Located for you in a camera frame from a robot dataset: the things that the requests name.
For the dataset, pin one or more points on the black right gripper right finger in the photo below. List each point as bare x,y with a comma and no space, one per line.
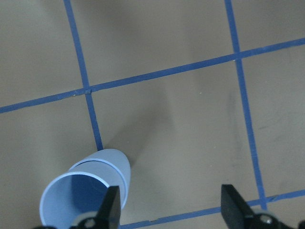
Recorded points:
237,214

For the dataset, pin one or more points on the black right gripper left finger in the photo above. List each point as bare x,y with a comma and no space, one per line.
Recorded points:
108,215

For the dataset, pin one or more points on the blue cup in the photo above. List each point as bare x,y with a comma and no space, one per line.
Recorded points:
114,158
81,190

